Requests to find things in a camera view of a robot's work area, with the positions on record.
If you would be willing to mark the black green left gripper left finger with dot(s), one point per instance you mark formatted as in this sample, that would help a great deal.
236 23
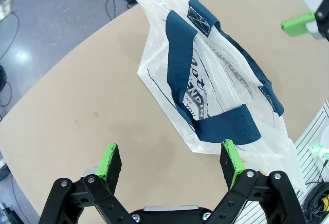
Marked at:
111 167

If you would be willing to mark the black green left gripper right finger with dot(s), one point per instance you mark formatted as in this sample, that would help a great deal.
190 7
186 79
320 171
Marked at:
232 165

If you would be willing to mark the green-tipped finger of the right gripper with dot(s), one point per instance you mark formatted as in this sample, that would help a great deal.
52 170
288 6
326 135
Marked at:
298 25

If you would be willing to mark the white slatted board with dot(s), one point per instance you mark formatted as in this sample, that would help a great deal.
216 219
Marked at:
312 147

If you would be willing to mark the yellow emergency stop button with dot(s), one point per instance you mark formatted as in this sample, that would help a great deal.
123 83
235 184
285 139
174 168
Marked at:
326 204

